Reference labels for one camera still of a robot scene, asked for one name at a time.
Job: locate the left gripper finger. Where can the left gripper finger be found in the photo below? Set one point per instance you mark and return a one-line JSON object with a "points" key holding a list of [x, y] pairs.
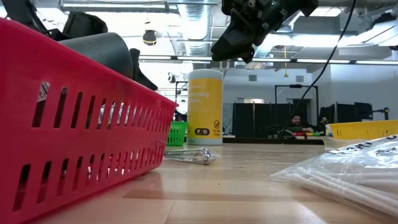
{"points": [[138, 68]]}

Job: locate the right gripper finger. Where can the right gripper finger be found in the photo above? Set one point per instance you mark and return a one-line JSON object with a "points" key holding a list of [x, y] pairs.
{"points": [[230, 43], [249, 54]]}

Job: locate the small metal tool clear packet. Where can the small metal tool clear packet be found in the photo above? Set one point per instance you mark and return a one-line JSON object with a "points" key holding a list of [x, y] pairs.
{"points": [[199, 156]]}

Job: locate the white vanity pack bag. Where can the white vanity pack bag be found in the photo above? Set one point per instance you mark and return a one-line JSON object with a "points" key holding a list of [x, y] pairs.
{"points": [[332, 144], [342, 174]]}

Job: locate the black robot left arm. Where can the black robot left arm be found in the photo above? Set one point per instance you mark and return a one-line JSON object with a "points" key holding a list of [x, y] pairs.
{"points": [[21, 15]]}

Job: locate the long white strip light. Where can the long white strip light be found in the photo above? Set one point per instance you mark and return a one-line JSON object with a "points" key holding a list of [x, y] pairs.
{"points": [[376, 62], [311, 61], [155, 57], [192, 58], [273, 60]]}

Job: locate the yellow hanging pendant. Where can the yellow hanging pendant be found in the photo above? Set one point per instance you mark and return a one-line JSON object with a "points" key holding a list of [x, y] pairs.
{"points": [[285, 74]]}

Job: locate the red plastic slotted basket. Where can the red plastic slotted basket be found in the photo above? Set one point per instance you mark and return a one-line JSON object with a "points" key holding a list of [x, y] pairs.
{"points": [[93, 81]]}

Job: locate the black partition panels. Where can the black partition panels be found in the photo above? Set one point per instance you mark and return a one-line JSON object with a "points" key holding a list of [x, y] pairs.
{"points": [[248, 121]]}

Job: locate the yellow wipes canister white lid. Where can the yellow wipes canister white lid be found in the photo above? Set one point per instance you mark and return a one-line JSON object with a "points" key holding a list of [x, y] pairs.
{"points": [[205, 109]]}

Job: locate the green plastic slotted basket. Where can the green plastic slotted basket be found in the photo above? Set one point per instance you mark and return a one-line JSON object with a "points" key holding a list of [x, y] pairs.
{"points": [[178, 133]]}

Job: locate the person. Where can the person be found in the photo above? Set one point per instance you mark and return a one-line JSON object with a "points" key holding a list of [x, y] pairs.
{"points": [[324, 123], [297, 123]]}

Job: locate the white bottle blue label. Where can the white bottle blue label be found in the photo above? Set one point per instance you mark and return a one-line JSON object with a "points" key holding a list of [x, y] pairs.
{"points": [[328, 130]]}

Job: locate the yellow plastic slotted basket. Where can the yellow plastic slotted basket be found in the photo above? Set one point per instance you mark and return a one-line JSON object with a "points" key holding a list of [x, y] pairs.
{"points": [[363, 129]]}

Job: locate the black device on stand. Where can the black device on stand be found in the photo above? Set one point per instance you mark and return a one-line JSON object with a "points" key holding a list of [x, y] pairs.
{"points": [[386, 112]]}

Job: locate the black dome camera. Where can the black dome camera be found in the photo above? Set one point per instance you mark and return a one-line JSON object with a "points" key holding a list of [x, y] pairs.
{"points": [[149, 37]]}

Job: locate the silver ribbed ventilation duct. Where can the silver ribbed ventilation duct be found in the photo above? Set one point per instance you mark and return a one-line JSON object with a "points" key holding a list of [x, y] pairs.
{"points": [[196, 25]]}

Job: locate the small black distant frame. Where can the small black distant frame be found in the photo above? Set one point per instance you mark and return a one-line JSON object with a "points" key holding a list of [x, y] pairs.
{"points": [[176, 93]]}

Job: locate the black distant station frame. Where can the black distant station frame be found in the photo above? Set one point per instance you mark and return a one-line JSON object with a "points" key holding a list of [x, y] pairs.
{"points": [[295, 86]]}

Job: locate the black aluminium table frame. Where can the black aluminium table frame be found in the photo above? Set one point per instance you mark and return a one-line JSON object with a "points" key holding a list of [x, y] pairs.
{"points": [[264, 141]]}

